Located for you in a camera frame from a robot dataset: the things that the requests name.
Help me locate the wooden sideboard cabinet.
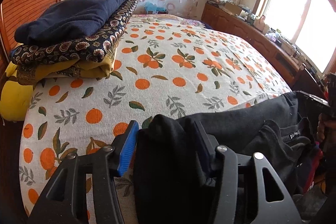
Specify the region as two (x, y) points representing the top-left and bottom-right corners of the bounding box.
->
(202, 2), (328, 98)

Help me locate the folded navy blanket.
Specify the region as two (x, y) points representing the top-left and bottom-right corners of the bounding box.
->
(14, 0), (135, 45)

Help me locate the yellow folded blanket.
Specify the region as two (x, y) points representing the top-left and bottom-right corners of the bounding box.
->
(0, 61), (36, 122)

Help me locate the folded patterned quilt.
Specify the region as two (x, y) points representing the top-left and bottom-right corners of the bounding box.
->
(10, 0), (138, 85)

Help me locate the orange-print bedsheet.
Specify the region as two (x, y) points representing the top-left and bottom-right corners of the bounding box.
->
(20, 18), (292, 222)

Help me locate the person's right hand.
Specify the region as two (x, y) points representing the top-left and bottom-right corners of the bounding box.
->
(316, 112), (330, 143)

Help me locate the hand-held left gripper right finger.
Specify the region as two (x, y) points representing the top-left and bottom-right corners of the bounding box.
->
(184, 119), (302, 224)

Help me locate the black printed t-shirt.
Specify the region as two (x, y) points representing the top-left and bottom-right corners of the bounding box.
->
(134, 91), (319, 224)

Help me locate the blue bag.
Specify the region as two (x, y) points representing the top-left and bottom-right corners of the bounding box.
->
(144, 2), (168, 14)

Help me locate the cardboard box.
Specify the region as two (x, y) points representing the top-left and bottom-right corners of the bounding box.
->
(223, 2), (243, 16)

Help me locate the red cloth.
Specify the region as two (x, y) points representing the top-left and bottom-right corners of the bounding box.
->
(302, 143), (323, 193)

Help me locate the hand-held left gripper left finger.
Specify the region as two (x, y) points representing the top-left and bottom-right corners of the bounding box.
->
(26, 120), (139, 224)

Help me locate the wooden-framed window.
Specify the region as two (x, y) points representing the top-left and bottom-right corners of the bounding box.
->
(253, 0), (336, 75)

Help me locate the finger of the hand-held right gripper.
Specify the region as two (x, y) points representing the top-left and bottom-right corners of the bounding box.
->
(295, 91), (331, 109)

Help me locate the tissue pack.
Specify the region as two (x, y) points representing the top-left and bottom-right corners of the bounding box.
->
(266, 31), (280, 42)

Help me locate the floral bedsheet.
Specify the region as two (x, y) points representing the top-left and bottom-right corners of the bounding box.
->
(131, 13), (208, 29)

